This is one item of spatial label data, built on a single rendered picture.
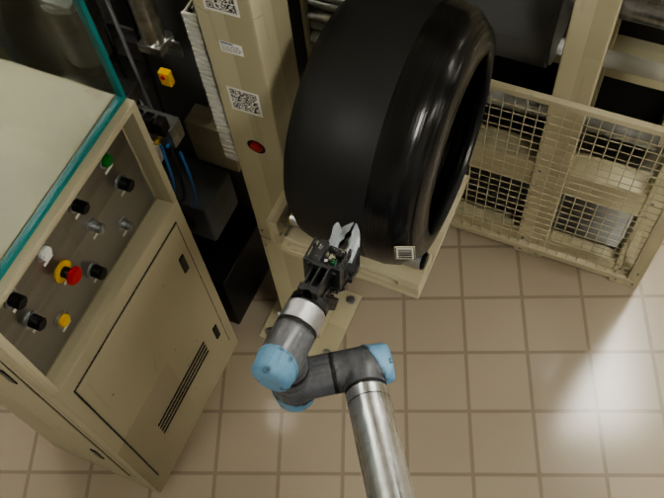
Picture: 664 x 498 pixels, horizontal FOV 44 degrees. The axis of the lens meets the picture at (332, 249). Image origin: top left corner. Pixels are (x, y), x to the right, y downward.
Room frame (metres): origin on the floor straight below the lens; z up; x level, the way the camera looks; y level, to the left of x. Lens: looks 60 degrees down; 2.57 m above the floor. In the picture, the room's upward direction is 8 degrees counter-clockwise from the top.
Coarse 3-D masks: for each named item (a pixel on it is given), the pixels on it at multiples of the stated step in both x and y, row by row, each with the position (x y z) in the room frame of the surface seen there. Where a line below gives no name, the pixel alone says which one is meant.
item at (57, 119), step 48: (0, 0) 1.03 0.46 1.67; (48, 0) 1.11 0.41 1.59; (0, 48) 0.99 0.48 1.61; (48, 48) 1.07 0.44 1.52; (96, 48) 1.15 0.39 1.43; (0, 96) 0.95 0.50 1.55; (48, 96) 1.02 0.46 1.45; (96, 96) 1.11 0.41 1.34; (0, 144) 0.91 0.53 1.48; (48, 144) 0.98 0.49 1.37; (0, 192) 0.86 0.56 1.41; (48, 192) 0.93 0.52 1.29; (0, 240) 0.82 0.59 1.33
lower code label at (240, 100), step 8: (232, 88) 1.16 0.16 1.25; (232, 96) 1.16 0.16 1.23; (240, 96) 1.15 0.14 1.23; (248, 96) 1.14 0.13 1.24; (256, 96) 1.13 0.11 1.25; (232, 104) 1.16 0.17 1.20; (240, 104) 1.15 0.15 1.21; (248, 104) 1.14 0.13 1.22; (256, 104) 1.13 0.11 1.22; (248, 112) 1.15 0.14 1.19; (256, 112) 1.13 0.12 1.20
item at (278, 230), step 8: (280, 200) 1.07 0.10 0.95; (280, 208) 1.04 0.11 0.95; (288, 208) 1.05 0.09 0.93; (272, 216) 1.03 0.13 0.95; (280, 216) 1.02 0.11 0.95; (272, 224) 1.01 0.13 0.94; (280, 224) 1.01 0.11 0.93; (288, 224) 1.03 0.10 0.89; (272, 232) 1.01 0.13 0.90; (280, 232) 1.01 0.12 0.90; (272, 240) 1.02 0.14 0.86; (280, 240) 1.01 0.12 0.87
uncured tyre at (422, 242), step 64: (384, 0) 1.16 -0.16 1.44; (448, 0) 1.16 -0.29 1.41; (320, 64) 1.03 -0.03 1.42; (384, 64) 1.00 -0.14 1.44; (448, 64) 0.99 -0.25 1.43; (320, 128) 0.93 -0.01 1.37; (384, 128) 0.89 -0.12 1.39; (448, 128) 0.91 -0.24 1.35; (320, 192) 0.86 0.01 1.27; (384, 192) 0.82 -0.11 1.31; (448, 192) 1.01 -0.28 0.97; (384, 256) 0.79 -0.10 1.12
